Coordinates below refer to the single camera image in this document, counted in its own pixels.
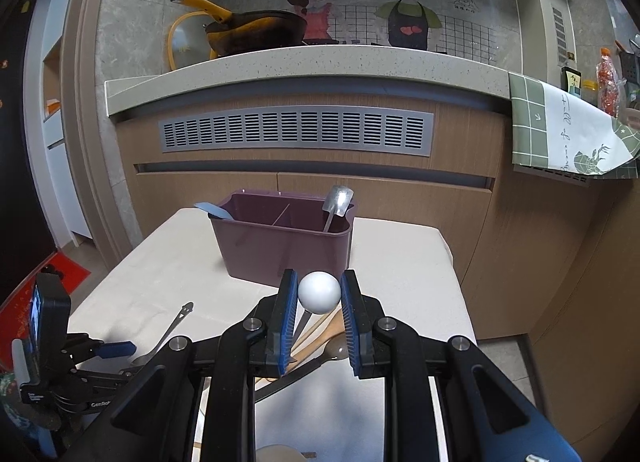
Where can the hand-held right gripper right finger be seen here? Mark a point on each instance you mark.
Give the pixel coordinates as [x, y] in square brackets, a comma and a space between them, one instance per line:
[351, 329]

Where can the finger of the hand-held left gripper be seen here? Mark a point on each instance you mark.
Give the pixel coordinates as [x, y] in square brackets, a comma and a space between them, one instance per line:
[102, 376]
[114, 348]

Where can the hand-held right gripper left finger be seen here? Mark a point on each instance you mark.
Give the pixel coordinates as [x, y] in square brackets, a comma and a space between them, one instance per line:
[286, 327]

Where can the wooden spoon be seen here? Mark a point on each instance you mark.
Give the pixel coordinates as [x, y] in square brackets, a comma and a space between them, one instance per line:
[334, 349]

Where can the wooden chopstick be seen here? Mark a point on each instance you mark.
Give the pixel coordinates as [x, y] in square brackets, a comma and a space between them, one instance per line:
[312, 332]

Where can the white round ladle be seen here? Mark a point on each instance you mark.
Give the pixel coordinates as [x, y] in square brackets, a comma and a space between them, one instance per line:
[319, 292]

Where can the purple utensil holder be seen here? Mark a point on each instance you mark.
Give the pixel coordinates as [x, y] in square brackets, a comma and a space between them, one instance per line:
[280, 252]

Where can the red floor mat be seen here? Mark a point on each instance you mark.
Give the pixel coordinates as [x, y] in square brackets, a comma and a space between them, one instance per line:
[70, 267]

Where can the white bowl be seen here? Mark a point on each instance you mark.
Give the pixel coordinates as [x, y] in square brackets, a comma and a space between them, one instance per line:
[277, 454]

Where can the metal spoon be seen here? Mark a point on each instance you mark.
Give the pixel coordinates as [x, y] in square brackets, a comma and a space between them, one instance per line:
[339, 199]

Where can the wooden cabinet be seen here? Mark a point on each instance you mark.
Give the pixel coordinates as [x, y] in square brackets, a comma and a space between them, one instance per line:
[450, 242]

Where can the grey-blue spoon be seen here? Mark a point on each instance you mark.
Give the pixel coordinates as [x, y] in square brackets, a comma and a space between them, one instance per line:
[212, 210]

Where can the white cabinet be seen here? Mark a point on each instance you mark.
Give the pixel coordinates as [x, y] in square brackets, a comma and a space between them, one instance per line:
[65, 167]

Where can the black refrigerator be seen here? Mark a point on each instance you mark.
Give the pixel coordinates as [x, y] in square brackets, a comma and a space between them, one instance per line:
[20, 142]

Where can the long grey vent grille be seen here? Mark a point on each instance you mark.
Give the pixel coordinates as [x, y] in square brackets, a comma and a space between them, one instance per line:
[300, 129]

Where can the speckled kitchen counter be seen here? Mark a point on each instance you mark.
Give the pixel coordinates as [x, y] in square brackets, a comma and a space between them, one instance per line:
[300, 77]

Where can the short grey vent grille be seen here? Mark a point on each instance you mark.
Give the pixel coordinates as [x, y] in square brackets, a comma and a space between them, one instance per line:
[550, 173]

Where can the dark box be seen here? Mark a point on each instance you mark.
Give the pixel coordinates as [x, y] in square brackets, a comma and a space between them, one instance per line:
[571, 81]

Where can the red bottle orange cap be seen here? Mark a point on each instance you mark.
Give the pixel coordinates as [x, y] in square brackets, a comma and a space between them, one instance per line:
[607, 82]

